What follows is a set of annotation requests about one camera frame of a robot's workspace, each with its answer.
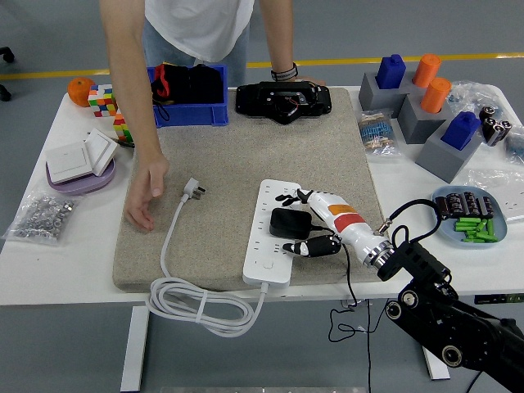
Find black plug adapter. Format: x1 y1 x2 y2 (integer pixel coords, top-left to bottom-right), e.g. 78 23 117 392
269 207 313 241

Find colourful puzzle cube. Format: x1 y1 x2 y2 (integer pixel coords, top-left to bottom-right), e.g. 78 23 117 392
87 84 116 118
112 109 135 143

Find white table leg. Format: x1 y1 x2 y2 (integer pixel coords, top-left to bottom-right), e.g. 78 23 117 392
120 305 151 393
421 346 451 381

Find person's left hand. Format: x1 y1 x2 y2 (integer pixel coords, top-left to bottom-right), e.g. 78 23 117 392
292 75 328 87

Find large white wall switch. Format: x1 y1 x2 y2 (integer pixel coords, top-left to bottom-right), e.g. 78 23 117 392
44 145 94 185

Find bag of resistors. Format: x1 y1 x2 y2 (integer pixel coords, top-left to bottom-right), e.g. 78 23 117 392
356 108 402 159

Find black cylinder cells bundle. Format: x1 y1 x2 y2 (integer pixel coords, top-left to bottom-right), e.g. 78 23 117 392
479 105 513 147

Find black machine housing part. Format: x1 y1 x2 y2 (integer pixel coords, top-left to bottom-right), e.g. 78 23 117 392
234 80 332 125

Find orange cylinder peg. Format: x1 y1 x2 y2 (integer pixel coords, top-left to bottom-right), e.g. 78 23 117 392
419 77 452 115
411 52 442 88

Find pile of green cells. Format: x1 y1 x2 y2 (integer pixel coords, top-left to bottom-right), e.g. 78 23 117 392
454 216 499 243

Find clear bag of small parts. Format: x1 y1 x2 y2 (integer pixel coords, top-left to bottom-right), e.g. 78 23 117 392
448 79 503 118

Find bag of metal nuts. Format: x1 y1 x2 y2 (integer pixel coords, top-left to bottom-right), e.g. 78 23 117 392
2 186 81 248

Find wide grey peg block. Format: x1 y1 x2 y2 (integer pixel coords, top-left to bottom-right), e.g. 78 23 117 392
357 71 431 119

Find row of black capacitors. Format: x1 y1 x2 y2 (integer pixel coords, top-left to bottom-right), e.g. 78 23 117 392
434 191 495 222

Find black cloth with red trim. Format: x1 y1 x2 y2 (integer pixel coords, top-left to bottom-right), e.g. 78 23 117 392
150 62 224 122

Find light blue plate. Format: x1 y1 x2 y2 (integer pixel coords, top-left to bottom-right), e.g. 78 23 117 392
431 185 508 246

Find blue square peg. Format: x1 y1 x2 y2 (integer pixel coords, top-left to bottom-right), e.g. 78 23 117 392
375 53 407 90
440 111 482 151

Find white power cord with plug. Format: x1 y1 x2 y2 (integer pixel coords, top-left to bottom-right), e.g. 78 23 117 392
146 176 271 339

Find white power strip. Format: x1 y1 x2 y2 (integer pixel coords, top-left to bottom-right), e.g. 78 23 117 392
242 178 304 287

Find grey-brown mat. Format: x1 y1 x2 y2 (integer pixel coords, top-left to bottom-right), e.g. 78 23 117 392
111 86 396 292

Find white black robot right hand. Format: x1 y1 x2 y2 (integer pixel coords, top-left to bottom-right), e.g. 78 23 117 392
274 187 380 260

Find black chair castors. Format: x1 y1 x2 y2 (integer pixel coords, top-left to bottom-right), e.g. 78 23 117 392
0 47 16 103

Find person's wristband watch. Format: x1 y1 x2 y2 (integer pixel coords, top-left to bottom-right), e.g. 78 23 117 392
269 61 300 82

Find black floor cable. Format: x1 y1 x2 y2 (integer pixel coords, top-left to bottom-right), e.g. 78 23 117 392
465 369 485 393

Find thin black adapter cord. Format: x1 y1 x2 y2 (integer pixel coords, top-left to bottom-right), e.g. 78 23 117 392
309 224 390 393

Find purple tray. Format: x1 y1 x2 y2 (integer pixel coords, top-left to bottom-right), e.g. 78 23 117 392
44 157 116 197

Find white two-key wall switch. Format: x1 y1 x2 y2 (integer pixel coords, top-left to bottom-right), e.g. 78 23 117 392
84 128 120 178

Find blue plastic bin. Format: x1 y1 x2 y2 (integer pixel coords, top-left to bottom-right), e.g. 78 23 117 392
146 64 229 129

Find table height control panel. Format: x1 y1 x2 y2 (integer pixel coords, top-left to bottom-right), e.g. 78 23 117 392
474 293 524 306

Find person's right hand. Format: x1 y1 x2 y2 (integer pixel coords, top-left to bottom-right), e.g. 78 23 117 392
124 154 170 233

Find orange fruit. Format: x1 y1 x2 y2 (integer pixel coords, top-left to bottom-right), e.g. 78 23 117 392
66 77 96 108

